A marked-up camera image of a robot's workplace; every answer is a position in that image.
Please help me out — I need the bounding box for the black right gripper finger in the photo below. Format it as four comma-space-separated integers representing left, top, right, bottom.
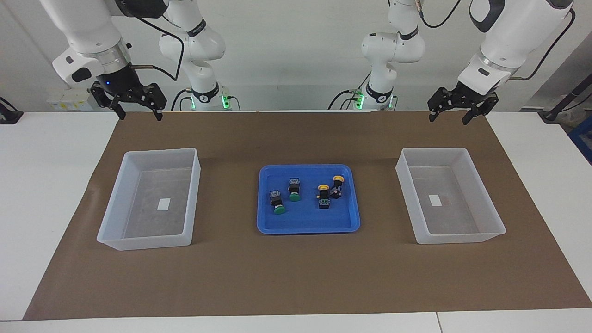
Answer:
90, 83, 126, 120
139, 83, 167, 122

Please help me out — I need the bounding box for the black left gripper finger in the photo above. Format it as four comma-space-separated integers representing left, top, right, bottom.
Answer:
428, 88, 458, 123
462, 95, 499, 125

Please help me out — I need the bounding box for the small white boxes stack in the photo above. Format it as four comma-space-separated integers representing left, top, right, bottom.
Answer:
46, 88, 93, 111

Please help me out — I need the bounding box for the black stand pole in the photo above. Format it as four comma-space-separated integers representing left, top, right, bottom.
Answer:
539, 74, 592, 122

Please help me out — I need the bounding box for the blue plastic crate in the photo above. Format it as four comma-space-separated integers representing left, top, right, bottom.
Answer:
568, 116, 592, 163

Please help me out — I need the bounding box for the translucent white plastic box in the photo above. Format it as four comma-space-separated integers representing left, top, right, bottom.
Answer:
395, 147, 507, 245
96, 148, 202, 251

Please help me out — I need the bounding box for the blue plastic tray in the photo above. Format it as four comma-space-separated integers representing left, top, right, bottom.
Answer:
257, 164, 361, 235

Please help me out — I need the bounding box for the brown paper table mat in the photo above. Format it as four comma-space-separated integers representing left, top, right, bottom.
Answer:
23, 110, 592, 321

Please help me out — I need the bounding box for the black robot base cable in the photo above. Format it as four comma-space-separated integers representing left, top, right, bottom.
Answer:
171, 88, 192, 111
328, 73, 370, 111

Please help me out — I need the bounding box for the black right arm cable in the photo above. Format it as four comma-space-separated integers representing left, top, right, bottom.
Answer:
129, 14, 185, 81

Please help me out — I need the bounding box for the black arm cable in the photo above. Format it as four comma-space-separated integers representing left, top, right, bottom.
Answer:
129, 14, 185, 81
509, 8, 576, 81

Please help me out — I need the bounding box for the black clamp mount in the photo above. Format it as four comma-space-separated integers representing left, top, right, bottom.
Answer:
0, 97, 24, 124

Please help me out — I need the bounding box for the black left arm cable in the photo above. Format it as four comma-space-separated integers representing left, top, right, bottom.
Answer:
509, 8, 576, 81

